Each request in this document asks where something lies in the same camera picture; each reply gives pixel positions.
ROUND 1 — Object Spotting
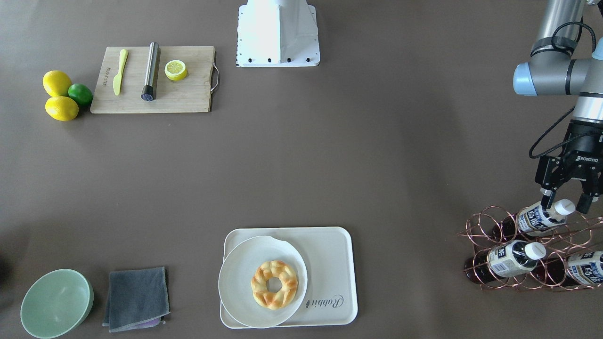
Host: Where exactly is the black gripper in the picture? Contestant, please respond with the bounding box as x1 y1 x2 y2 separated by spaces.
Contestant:
535 120 603 214

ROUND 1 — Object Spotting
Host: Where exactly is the tea bottle white cap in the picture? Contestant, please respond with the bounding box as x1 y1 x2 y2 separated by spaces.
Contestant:
494 199 576 242

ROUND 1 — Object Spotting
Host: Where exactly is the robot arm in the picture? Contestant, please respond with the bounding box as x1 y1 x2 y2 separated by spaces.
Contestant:
513 0 603 214

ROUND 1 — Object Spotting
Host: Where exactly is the tea bottle in rack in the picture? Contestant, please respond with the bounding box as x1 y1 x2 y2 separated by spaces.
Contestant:
533 251 603 287
464 240 547 284

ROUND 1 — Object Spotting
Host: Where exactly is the cream serving tray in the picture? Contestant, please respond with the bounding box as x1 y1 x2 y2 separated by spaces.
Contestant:
220 226 358 329

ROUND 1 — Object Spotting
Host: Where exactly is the white plate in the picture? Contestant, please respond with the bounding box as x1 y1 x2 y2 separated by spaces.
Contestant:
218 236 308 328

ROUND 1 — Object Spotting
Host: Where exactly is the glazed donut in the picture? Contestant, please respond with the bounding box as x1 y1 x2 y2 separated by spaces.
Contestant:
250 260 299 310

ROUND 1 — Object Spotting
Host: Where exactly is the wooden cutting board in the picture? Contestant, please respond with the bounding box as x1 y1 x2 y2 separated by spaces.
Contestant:
90 46 215 114

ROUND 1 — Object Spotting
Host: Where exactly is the half lemon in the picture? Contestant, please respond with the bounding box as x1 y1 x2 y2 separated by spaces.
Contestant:
164 59 188 81

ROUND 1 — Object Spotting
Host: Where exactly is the grey folded cloth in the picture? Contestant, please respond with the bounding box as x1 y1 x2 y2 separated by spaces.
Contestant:
103 266 170 332

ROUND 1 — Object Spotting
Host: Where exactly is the yellow plastic knife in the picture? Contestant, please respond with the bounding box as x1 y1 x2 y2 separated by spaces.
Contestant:
113 48 129 96

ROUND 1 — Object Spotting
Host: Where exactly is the green lime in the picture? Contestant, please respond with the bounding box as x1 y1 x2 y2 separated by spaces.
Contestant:
67 83 93 106

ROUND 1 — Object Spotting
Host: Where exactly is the yellow lemon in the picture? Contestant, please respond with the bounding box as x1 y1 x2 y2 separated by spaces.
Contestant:
45 96 80 121
42 70 73 97

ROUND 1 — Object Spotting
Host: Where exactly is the green bowl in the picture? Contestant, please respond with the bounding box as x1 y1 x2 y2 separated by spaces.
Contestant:
21 269 94 339

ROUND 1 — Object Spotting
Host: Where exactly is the copper wire bottle rack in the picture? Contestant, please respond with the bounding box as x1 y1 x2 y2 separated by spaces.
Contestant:
459 206 602 292

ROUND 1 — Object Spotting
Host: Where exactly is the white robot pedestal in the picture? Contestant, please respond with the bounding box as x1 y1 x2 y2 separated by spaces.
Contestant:
236 0 321 67

